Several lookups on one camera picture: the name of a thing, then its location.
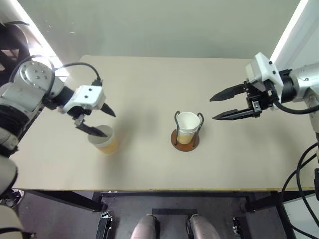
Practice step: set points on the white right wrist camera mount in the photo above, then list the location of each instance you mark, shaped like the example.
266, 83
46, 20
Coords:
261, 69

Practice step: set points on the grey rounded shape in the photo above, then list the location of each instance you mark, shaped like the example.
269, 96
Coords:
145, 227
203, 227

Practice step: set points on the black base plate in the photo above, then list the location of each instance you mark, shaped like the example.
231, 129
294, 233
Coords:
174, 211

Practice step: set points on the black metal table frame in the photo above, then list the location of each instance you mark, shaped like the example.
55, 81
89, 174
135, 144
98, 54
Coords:
172, 193

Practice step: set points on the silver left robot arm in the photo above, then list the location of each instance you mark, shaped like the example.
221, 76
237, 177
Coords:
32, 74

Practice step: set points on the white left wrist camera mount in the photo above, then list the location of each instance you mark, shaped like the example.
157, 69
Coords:
87, 95

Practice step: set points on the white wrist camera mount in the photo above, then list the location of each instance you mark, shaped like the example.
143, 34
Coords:
261, 69
87, 95

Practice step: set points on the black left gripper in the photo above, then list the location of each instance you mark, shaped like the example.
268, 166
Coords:
78, 114

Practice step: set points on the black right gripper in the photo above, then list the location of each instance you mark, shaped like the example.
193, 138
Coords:
263, 99

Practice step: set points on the black strut with metal bracket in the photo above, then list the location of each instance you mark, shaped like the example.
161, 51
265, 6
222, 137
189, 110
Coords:
102, 226
236, 226

